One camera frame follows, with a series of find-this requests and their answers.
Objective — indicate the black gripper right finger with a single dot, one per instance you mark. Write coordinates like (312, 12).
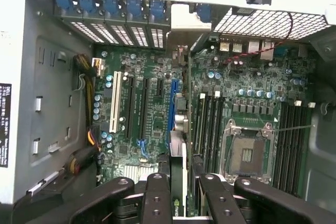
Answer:
(220, 203)

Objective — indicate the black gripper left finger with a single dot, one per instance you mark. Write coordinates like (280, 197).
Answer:
(157, 200)

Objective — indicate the silver chipset heatsink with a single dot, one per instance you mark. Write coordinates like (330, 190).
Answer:
(139, 170)

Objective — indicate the CPU socket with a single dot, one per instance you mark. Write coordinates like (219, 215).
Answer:
(246, 153)

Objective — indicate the long black expansion slot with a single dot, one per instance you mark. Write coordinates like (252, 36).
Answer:
(144, 108)
(130, 108)

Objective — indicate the blue expansion slot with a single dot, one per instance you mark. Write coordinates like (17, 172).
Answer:
(173, 106)

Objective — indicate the thin metal locking lever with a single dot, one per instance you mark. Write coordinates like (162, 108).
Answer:
(294, 128)

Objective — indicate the black plastic shroud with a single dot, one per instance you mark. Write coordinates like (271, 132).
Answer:
(52, 208)

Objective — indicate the white expansion slot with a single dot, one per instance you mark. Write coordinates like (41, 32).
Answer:
(115, 103)

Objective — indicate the short black expansion slot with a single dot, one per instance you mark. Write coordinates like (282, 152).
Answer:
(160, 87)

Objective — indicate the green motherboard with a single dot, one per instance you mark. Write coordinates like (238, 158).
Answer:
(236, 77)

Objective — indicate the perforated slot cover plate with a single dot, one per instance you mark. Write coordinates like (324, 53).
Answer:
(101, 31)
(157, 36)
(137, 35)
(81, 28)
(118, 33)

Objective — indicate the blue slot retention clip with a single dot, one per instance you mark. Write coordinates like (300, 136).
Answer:
(134, 6)
(63, 1)
(86, 2)
(203, 12)
(111, 5)
(157, 7)

